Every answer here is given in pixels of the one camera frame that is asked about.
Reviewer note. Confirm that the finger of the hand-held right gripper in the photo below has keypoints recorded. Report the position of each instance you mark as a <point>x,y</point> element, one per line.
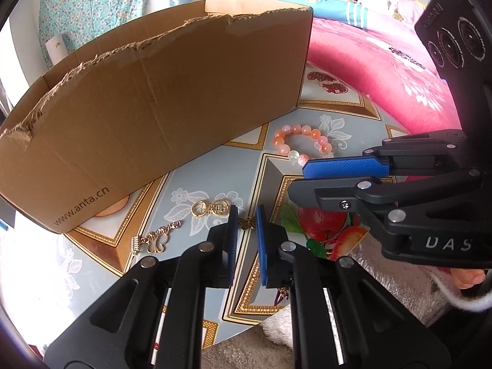
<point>346,167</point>
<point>334,196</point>

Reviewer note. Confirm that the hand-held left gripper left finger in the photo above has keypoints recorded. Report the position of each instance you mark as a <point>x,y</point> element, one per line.
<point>231,246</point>

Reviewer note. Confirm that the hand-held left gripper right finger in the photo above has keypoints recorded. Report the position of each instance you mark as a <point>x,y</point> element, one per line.
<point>264,250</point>

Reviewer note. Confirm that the bronze butterfly pendant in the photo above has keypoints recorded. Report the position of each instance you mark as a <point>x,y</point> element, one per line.
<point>246,223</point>

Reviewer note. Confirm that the brown cardboard box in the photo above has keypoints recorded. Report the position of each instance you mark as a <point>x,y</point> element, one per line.
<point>153,123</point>

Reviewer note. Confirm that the person's right hand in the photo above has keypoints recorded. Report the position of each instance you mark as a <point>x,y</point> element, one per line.
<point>467,276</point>

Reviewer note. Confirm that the fruit print tablecloth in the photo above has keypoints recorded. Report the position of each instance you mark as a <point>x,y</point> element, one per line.
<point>200,238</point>

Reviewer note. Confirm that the white fleece clothing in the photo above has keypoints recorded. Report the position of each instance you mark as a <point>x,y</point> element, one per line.
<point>396,288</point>

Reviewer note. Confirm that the pink blanket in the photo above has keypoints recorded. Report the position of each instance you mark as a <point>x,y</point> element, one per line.
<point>384,84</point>

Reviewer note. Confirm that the pale pink pillow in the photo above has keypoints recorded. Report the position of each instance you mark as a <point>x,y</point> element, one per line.
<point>399,7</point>

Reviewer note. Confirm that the white paper roll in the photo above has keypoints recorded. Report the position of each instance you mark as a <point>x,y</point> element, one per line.
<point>57,50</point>

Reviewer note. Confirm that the teal floral cloth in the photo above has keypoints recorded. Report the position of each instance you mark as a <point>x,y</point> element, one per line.
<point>100,4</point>

